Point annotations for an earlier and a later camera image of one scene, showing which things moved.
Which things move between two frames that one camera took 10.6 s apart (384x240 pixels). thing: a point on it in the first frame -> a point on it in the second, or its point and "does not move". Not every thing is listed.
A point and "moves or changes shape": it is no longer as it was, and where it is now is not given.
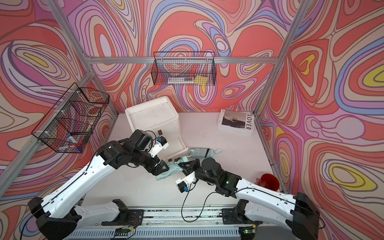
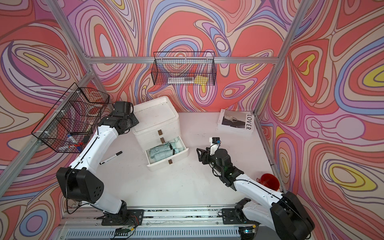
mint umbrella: (201, 153) moves or changes shape
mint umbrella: (174, 167) -> (158, 156)
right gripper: (191, 168) -> (206, 154)
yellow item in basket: (200, 80) does not move
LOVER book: (242, 121) does not move
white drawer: (176, 149) does not move
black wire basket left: (70, 123) does not move
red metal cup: (268, 181) does not move
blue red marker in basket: (78, 145) does not move
